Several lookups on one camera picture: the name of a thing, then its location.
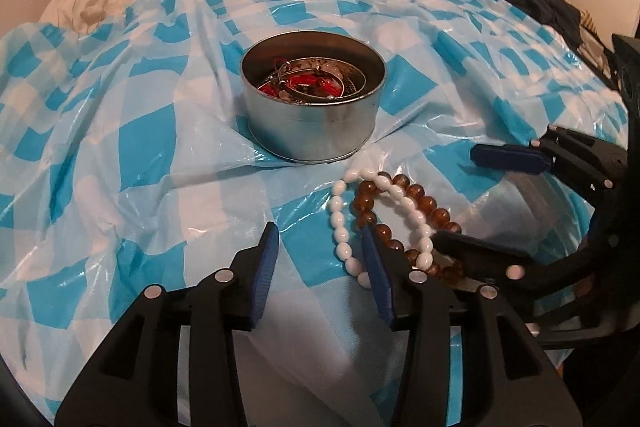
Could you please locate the blue checkered plastic sheet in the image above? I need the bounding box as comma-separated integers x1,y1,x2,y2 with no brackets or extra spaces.
0,0,631,427

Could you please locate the brown bead bracelet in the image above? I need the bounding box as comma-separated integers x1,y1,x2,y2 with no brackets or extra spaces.
354,174,466,288

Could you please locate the round metal tin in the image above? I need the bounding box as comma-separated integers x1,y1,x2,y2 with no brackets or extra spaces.
240,32,390,164

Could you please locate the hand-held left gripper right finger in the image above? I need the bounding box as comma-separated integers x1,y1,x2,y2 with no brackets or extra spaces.
363,225,585,427

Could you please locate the red tassel jewelry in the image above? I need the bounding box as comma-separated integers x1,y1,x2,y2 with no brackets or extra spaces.
257,74,346,100

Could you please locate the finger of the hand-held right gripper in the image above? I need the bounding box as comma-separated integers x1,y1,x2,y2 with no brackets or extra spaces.
470,125,627,191
433,230,597,304

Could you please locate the white bead bracelet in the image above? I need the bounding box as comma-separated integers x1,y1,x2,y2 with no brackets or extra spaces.
329,168,435,288

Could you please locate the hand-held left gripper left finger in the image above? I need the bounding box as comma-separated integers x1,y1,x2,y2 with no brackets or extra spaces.
54,222,281,427

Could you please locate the silver bangle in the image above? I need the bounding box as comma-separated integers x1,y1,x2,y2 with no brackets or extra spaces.
272,57,368,105

